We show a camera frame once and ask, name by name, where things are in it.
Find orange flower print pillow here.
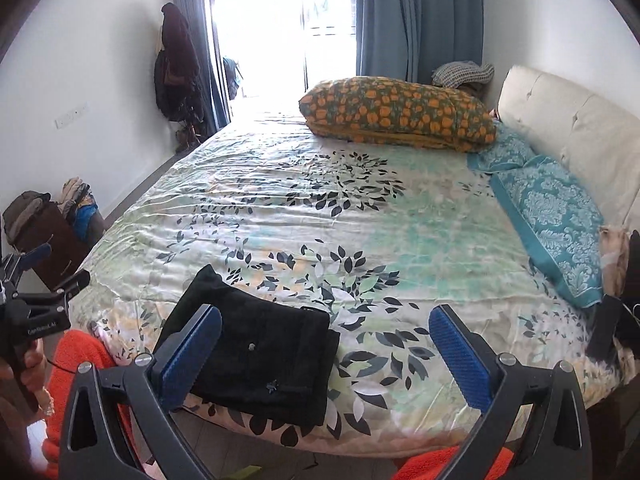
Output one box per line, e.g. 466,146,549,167
298,76,498,153

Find person's left hand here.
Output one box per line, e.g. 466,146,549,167
25,342,55,417

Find pile of mixed clothes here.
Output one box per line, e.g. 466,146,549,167
62,177,106,246

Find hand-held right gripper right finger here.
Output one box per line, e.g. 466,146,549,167
429,304,598,480

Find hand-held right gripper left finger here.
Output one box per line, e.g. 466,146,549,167
59,304,223,480

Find glass sliding door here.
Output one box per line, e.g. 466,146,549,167
205,0,358,128

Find orange fluffy rug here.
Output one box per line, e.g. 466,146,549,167
42,329,516,480

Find cream padded headboard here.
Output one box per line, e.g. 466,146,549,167
492,65,640,241

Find olive grey clothes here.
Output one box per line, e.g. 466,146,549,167
2,191,51,243

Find floral bed sheet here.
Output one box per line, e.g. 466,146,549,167
82,110,626,458

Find hung dark coats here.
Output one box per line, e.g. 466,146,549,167
153,2,206,153

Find black pants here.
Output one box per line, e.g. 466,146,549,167
152,264,341,428

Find black cloth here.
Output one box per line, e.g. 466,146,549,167
617,230,640,361

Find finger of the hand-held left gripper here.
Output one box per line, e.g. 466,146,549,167
15,269,92,318
0,242,53,291

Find brown laundry basket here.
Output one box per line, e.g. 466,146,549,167
12,200,93,288

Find white wall socket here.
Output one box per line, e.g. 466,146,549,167
54,102,91,128

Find black smartphone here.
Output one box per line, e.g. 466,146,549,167
586,294,623,361

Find checked cloth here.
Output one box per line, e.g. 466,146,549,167
431,61,496,88

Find teal patterned pillow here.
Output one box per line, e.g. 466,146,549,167
490,155,608,308
467,122,538,176

